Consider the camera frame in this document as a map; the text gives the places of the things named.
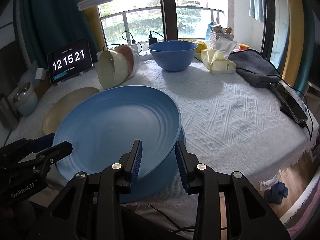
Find large blue plate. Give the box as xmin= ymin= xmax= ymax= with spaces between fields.
xmin=119 ymin=129 xmax=177 ymax=204

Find beige plate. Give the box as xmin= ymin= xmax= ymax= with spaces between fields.
xmin=43 ymin=87 xmax=99 ymax=135

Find small blue plate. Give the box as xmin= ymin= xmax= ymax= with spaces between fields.
xmin=53 ymin=85 xmax=181 ymax=180

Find cream green bowl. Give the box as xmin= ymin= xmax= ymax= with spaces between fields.
xmin=97 ymin=50 xmax=129 ymax=89

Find pink strawberry bowl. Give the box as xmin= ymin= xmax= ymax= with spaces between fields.
xmin=115 ymin=44 xmax=141 ymax=79

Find large blue bowl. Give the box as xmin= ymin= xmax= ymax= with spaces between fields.
xmin=148 ymin=40 xmax=199 ymax=72

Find stacked steel pastel bowls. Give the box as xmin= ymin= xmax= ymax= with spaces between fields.
xmin=13 ymin=82 xmax=38 ymax=115

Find small white box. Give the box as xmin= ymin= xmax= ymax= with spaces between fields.
xmin=35 ymin=68 xmax=47 ymax=80

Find tablet showing clock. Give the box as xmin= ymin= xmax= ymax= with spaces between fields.
xmin=47 ymin=38 xmax=93 ymax=85

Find yellow tissue pack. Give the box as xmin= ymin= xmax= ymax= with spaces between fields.
xmin=200 ymin=37 xmax=237 ymax=74

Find white power strip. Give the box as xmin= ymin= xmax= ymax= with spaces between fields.
xmin=139 ymin=50 xmax=151 ymax=56

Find white phone charger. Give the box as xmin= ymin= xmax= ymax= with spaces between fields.
xmin=131 ymin=43 xmax=139 ymax=52

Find grey folded cloth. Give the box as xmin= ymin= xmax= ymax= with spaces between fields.
xmin=228 ymin=49 xmax=282 ymax=88

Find yellow wet wipes pack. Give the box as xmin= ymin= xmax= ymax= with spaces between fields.
xmin=181 ymin=38 xmax=208 ymax=54

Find black power adapter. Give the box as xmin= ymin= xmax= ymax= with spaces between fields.
xmin=149 ymin=37 xmax=158 ymax=45

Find orange lidded jar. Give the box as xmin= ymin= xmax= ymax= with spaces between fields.
xmin=238 ymin=43 xmax=249 ymax=51

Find white woven basket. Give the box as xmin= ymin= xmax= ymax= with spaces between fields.
xmin=209 ymin=31 xmax=234 ymax=49

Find white desk lamp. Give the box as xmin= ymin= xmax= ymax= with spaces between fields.
xmin=77 ymin=0 xmax=113 ymax=11

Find hanging light blue towel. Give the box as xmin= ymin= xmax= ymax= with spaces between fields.
xmin=249 ymin=0 xmax=265 ymax=22

